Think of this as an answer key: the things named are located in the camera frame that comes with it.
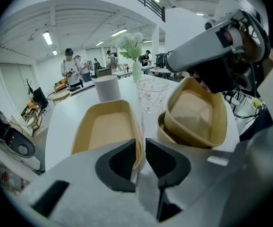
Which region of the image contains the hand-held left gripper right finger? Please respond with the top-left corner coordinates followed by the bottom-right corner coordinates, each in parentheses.
top-left (145, 138), bottom-right (240, 187)

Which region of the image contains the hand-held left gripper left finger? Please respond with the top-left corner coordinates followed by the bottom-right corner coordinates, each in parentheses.
top-left (45, 139), bottom-right (137, 193)

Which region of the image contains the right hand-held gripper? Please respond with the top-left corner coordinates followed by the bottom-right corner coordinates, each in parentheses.
top-left (166, 8), bottom-right (270, 95)

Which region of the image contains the brown paper tray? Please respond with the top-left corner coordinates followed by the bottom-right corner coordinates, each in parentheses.
top-left (71, 99), bottom-right (144, 175)
top-left (163, 76), bottom-right (228, 148)
top-left (157, 112), bottom-right (214, 149)

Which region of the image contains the person's right hand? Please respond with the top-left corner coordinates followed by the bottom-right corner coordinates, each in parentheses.
top-left (242, 32), bottom-right (273, 78)

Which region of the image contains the round white side table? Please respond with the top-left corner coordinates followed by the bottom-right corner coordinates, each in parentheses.
top-left (150, 67), bottom-right (173, 79)

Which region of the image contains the clear glass cup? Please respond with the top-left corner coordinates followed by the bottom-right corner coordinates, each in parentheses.
top-left (136, 78), bottom-right (170, 114)

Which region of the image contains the pale green vase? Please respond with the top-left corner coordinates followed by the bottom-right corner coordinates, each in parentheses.
top-left (132, 61), bottom-right (143, 83)

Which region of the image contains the white flower bouquet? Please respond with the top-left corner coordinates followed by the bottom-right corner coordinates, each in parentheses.
top-left (116, 32), bottom-right (145, 62)

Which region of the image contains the grey mug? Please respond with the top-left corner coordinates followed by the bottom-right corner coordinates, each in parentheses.
top-left (93, 75), bottom-right (122, 104)

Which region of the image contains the wooden coffee table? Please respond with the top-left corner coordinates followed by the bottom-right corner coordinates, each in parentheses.
top-left (51, 92), bottom-right (70, 105)

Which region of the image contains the white top desk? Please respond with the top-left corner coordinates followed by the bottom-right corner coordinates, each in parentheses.
top-left (68, 80), bottom-right (96, 97)

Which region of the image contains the black balcony railing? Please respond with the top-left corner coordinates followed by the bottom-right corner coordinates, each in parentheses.
top-left (107, 0), bottom-right (167, 23)

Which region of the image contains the low wooden shelf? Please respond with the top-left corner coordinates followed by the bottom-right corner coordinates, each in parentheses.
top-left (20, 100), bottom-right (46, 137)

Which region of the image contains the orange sofa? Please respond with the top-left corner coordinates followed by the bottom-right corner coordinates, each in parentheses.
top-left (53, 78), bottom-right (68, 92)

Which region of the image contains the black monitor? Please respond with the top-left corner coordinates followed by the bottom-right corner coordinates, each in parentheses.
top-left (32, 87), bottom-right (50, 110)

